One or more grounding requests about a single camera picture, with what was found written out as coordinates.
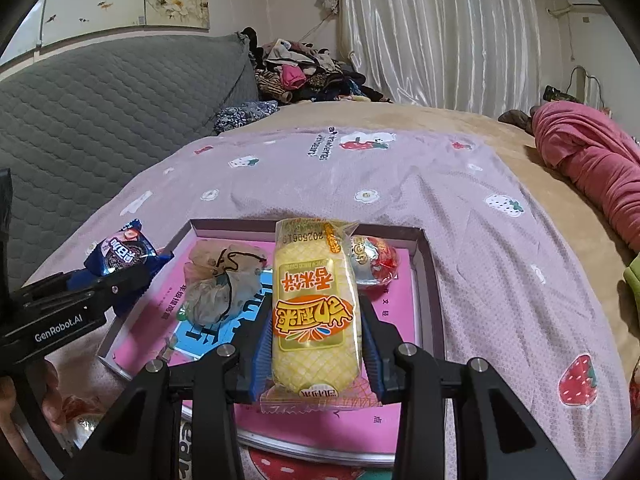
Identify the blue oreo cookie packet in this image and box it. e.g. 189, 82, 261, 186
78, 219, 174, 321

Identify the beige mesh drawstring pouch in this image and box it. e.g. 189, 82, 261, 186
181, 240, 268, 330

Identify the yellow packaged corn snack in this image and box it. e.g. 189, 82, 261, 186
259, 218, 380, 415

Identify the red white blue toy egg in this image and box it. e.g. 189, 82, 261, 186
44, 394, 106, 448

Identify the person's left hand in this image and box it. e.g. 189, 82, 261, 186
0, 358, 97, 441

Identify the pink and blue book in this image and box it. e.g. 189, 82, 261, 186
98, 234, 400, 467

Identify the grey quilted headboard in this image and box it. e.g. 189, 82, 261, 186
1, 34, 257, 288

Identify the dark shallow box tray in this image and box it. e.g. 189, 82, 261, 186
98, 219, 444, 467

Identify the blue patterned cloth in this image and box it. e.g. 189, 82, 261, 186
214, 101, 279, 134

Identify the green fleece blanket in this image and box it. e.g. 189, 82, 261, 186
624, 255, 640, 311

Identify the pile of clothes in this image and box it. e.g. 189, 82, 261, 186
240, 27, 390, 105

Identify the pink quilted duvet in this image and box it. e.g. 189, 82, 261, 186
532, 101, 639, 252

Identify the white satin curtain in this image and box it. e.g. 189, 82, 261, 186
338, 0, 541, 117

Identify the floral wall painting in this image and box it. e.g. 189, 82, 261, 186
1, 0, 209, 64

